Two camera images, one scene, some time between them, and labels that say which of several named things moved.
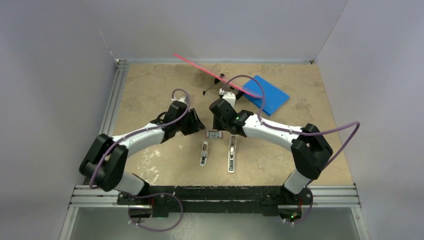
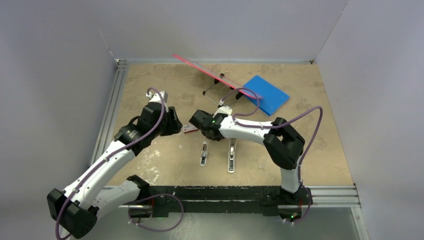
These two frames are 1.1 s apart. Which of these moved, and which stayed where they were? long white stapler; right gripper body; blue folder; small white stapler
Moved: right gripper body
Stayed: blue folder; long white stapler; small white stapler
